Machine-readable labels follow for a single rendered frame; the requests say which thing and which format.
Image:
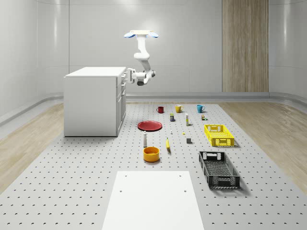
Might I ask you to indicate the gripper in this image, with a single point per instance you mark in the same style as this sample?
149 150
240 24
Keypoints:
130 75

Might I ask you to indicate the white drawer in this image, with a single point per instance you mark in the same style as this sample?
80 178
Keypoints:
119 81

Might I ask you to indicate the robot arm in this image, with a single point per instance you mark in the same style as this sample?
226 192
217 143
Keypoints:
141 48

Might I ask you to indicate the red mug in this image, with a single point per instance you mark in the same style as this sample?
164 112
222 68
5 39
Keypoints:
160 110

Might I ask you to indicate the white cabinet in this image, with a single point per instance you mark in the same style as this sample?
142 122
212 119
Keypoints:
91 105

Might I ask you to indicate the red plate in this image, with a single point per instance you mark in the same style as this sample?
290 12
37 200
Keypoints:
149 125

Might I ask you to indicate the yellow mug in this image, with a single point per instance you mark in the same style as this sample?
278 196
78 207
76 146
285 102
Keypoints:
178 109

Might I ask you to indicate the blue yellow flat-sided can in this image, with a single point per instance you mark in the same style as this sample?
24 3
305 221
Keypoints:
172 118

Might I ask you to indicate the small white bottle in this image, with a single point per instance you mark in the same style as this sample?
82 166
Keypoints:
145 140

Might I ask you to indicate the blue mug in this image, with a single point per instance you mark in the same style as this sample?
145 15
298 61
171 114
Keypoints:
200 109

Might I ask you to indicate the banana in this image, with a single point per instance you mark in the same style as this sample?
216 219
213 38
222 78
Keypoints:
168 143

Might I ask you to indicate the yellow bowl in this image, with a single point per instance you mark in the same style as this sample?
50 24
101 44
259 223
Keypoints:
151 157

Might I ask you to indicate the puzzle cube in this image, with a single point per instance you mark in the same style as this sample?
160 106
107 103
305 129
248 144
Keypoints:
204 117

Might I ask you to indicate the yellow basket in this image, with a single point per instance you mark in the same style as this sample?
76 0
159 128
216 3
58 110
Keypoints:
221 141

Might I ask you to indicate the white board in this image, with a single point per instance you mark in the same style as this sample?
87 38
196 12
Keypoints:
153 203

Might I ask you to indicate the dark grey basket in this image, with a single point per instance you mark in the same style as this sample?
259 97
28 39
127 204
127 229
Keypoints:
224 183

